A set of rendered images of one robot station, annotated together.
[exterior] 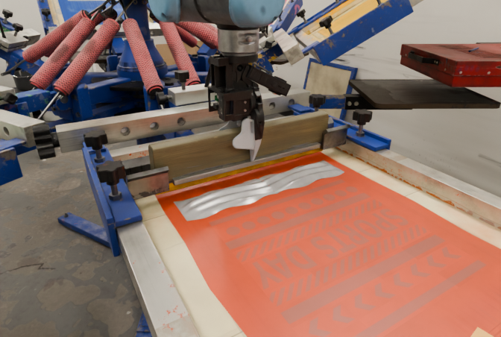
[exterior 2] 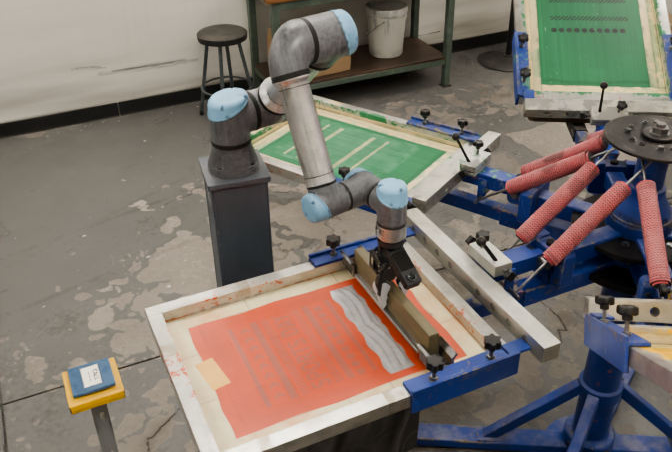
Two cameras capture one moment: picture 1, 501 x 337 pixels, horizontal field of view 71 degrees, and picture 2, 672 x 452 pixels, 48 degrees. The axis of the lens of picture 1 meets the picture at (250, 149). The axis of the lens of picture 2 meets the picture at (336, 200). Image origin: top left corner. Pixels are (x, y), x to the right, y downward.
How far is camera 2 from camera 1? 1.95 m
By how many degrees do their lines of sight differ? 82
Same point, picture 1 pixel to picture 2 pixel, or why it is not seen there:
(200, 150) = (368, 271)
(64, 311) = not seen: hidden behind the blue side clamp
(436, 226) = (307, 401)
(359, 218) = (322, 365)
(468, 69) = not seen: outside the picture
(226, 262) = (291, 306)
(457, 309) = (242, 380)
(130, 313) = not seen: hidden behind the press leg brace
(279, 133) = (401, 310)
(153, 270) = (276, 276)
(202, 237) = (313, 297)
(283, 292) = (266, 323)
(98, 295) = (529, 389)
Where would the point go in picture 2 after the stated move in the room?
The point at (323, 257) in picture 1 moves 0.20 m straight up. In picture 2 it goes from (287, 341) to (283, 279)
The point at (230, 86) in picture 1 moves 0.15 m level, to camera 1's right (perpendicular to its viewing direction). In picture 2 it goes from (379, 250) to (377, 286)
